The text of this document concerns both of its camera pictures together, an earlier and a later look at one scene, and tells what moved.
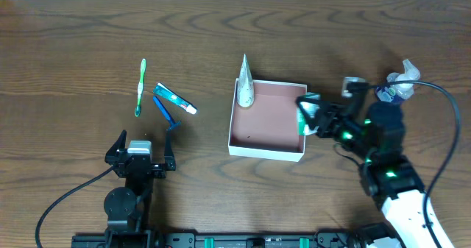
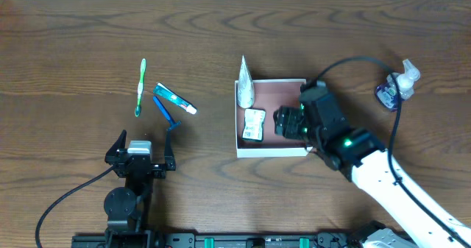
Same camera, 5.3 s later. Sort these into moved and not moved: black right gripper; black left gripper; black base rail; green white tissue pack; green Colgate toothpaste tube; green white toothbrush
Moved: green white tissue pack; black right gripper
Not moved: black left gripper; green white toothbrush; green Colgate toothpaste tube; black base rail
